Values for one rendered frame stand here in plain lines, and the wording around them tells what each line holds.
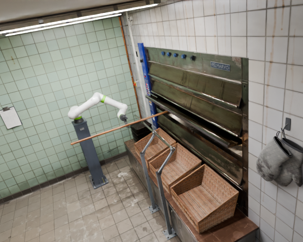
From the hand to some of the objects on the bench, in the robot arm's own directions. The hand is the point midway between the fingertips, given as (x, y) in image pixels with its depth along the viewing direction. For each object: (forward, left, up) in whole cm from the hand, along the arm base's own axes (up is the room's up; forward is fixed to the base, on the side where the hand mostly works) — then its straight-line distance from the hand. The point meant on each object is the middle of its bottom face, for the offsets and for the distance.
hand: (127, 122), depth 322 cm
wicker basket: (+12, +28, -60) cm, 68 cm away
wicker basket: (+72, +24, -60) cm, 97 cm away
